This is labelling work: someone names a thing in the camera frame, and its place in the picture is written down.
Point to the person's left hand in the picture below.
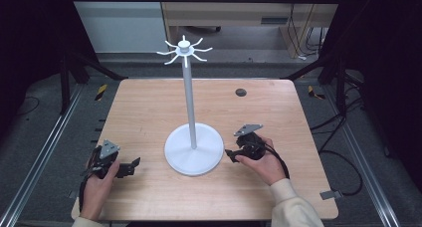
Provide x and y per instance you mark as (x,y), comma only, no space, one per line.
(96,193)

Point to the yellow black tape strip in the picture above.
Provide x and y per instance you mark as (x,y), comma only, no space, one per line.
(101,92)
(313,92)

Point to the grey metal bracket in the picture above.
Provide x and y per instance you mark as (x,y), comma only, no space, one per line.
(330,194)

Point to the aluminium floor rail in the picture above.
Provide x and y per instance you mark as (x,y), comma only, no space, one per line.
(382,207)
(42,154)

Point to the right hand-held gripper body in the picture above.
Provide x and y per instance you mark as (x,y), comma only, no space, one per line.
(250,145)

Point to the dark curtain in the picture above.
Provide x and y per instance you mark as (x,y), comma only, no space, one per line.
(388,54)
(30,38)

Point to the black metal stand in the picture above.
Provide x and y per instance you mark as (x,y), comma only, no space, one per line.
(66,84)
(340,84)

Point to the dark round table grommet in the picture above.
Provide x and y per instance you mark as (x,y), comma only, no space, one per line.
(241,92)

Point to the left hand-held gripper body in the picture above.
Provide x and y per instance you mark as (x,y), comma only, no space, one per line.
(107,150)

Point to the white cabinet panel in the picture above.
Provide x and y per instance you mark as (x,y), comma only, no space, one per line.
(119,24)

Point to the person's right hand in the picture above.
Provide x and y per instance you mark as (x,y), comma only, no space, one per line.
(268,167)

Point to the white hook stand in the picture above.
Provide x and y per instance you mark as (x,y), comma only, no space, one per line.
(194,154)

